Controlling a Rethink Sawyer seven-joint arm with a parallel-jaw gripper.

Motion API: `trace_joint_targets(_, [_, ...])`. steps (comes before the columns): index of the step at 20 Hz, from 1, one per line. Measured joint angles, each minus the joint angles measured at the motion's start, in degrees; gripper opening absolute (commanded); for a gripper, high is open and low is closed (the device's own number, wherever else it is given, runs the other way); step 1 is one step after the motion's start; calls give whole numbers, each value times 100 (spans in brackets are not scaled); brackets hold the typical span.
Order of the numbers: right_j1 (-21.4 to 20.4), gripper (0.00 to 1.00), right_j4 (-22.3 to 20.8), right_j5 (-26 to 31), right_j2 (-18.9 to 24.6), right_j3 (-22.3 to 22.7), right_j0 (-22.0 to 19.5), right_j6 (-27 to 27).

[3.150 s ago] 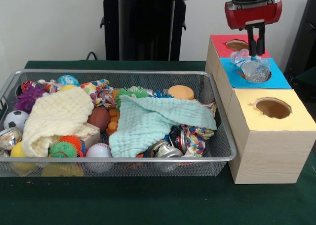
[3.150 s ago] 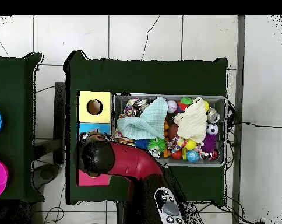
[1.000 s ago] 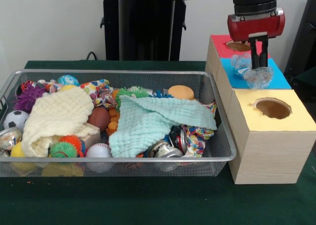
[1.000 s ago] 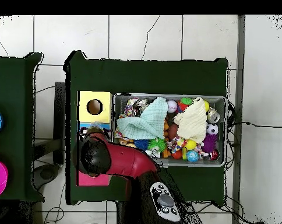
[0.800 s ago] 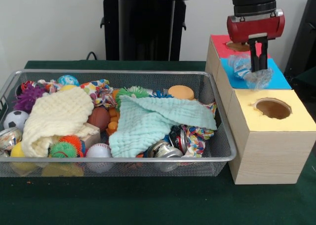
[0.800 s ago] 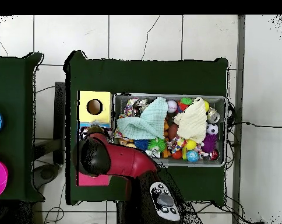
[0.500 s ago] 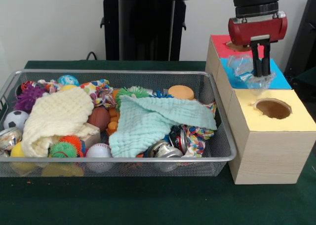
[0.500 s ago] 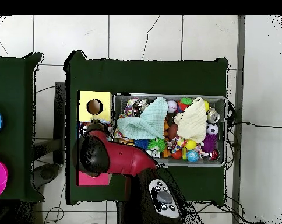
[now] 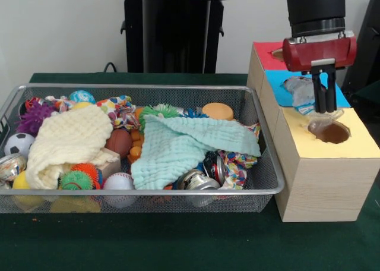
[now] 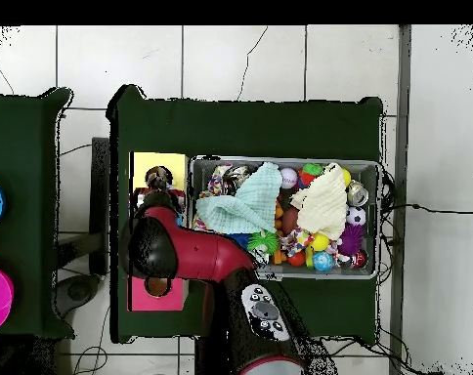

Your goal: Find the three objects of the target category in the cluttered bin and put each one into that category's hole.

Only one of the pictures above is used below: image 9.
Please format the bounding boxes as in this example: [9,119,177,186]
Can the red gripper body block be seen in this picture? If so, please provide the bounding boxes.
[281,35,358,73]

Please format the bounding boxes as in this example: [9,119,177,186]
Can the dark green table cloth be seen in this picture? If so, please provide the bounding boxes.
[0,72,380,271]

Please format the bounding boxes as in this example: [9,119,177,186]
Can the mint green waffle cloth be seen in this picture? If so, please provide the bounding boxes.
[130,114,262,191]

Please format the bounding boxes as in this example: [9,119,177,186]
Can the orange round sponge disc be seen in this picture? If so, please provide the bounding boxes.
[201,102,235,121]

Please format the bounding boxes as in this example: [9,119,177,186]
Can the white baseball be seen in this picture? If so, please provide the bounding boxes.
[103,172,135,209]

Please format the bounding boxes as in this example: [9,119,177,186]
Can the cream waffle cloth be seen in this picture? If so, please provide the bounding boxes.
[26,104,121,190]

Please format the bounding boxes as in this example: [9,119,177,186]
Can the purple spiky ball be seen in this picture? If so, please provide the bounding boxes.
[16,100,57,137]

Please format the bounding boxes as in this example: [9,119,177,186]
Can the black chair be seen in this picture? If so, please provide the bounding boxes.
[344,0,380,89]

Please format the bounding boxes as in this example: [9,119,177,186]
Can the small soccer ball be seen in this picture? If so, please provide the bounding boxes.
[4,133,36,157]

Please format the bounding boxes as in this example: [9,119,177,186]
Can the green and orange spiky ball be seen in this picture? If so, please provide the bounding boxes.
[58,163,103,190]

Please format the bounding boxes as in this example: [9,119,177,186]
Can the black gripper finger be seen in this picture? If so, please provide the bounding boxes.
[311,70,327,114]
[325,68,338,113]

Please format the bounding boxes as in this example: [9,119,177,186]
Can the crushed silver drink can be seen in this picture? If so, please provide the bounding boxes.
[0,152,28,181]

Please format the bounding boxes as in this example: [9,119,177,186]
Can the wooden box with three holes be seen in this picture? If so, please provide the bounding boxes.
[246,40,380,223]

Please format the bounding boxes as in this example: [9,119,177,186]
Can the crushed clear plastic bottle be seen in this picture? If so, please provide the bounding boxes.
[283,76,345,134]

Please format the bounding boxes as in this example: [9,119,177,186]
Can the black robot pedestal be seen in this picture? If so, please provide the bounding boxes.
[114,0,240,74]

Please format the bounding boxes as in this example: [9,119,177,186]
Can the yellow foam ball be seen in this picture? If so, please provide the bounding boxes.
[11,170,33,190]

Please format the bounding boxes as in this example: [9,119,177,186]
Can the dark green side table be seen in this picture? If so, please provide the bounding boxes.
[350,80,380,126]

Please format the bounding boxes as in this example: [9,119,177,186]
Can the blue globe ball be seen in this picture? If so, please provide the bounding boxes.
[68,90,96,105]

